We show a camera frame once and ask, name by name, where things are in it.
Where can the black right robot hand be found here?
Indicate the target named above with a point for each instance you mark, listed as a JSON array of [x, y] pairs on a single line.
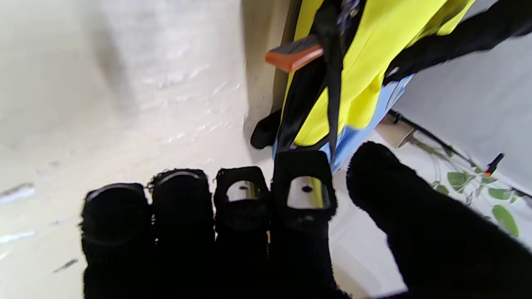
[[249, 249]]

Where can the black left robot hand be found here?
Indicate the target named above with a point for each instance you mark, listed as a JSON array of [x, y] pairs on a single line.
[[457, 37]]

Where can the blue and yellow school bag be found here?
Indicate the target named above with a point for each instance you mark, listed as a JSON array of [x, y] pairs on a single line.
[[370, 62]]

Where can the green plant with long leaves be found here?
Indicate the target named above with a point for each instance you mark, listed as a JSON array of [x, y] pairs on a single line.
[[505, 218]]

